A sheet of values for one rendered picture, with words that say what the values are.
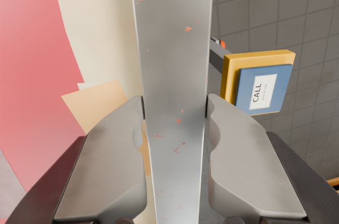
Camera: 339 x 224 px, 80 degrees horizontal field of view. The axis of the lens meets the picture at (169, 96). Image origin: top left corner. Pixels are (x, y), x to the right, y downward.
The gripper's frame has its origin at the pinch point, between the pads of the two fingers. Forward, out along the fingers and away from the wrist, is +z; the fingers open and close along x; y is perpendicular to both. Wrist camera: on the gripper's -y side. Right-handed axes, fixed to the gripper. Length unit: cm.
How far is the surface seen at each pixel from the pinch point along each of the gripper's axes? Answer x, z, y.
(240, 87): 12.0, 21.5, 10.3
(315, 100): 120, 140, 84
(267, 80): 17.0, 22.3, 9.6
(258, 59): 15.2, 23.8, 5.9
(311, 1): 90, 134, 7
